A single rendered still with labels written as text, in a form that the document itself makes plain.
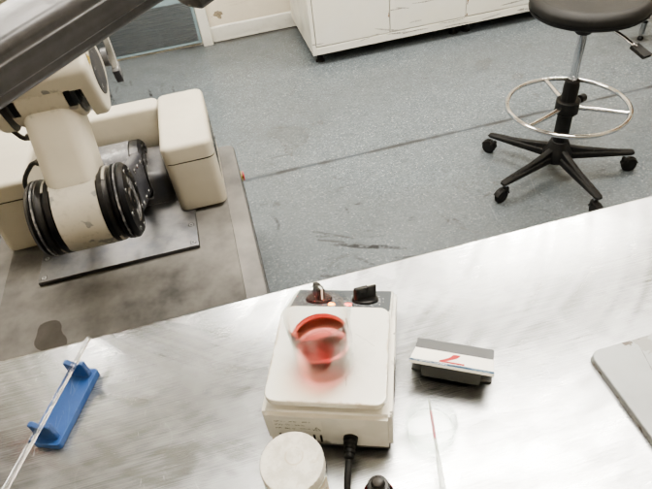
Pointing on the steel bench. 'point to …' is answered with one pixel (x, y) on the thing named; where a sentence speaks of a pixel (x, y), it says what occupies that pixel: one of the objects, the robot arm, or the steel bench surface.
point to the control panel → (372, 304)
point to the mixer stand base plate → (630, 377)
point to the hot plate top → (297, 393)
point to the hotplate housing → (323, 420)
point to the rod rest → (66, 407)
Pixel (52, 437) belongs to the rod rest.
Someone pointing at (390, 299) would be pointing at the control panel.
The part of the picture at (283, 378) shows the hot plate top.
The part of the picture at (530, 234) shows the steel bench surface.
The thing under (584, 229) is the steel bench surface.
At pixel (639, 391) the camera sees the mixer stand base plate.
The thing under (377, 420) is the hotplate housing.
